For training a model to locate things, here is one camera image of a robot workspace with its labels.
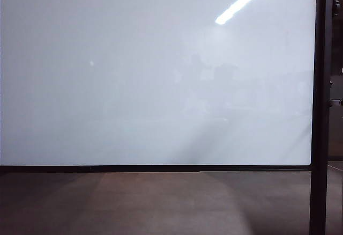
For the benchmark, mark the black whiteboard stand upright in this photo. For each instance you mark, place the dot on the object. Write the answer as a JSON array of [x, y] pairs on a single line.
[[320, 111]]

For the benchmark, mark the white glossy whiteboard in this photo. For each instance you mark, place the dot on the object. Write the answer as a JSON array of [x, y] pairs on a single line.
[[139, 74]]

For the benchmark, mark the black stand knob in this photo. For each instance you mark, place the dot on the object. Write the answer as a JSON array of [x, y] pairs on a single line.
[[336, 6]]

